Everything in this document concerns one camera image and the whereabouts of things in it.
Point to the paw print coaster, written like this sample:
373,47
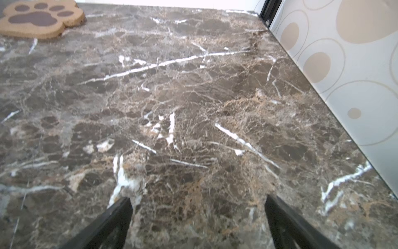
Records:
40,19

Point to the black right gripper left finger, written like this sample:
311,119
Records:
107,231

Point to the black corner frame post right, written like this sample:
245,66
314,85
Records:
269,11

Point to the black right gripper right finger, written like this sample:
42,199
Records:
291,231

